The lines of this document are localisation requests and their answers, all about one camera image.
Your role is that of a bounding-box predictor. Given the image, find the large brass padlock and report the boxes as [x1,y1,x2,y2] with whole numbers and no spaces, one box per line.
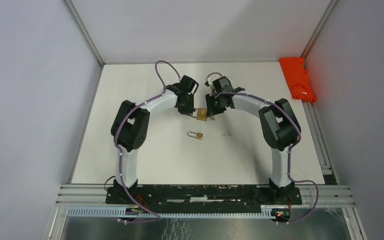
[191,107,208,122]

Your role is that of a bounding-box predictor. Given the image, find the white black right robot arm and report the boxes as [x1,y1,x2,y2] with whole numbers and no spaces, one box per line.
[204,76,301,204]

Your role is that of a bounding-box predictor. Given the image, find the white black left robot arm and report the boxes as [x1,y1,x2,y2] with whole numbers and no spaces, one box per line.
[110,75,199,204]

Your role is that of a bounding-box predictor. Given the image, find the small brass padlock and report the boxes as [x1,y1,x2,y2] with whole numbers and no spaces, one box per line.
[187,131,203,140]

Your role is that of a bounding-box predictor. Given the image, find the orange folded cloth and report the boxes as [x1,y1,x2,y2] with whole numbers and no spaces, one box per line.
[279,57,317,104]

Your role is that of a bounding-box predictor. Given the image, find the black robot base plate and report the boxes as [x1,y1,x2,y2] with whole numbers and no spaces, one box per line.
[105,182,303,214]

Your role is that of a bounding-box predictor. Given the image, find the left aluminium frame rail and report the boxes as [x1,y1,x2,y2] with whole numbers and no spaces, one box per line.
[63,0,105,68]

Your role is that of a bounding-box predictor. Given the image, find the white slotted cable duct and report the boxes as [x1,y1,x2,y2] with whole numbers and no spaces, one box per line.
[66,206,281,220]

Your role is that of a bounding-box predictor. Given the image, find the aluminium corner frame rail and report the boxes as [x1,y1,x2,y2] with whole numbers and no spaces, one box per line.
[300,0,341,59]

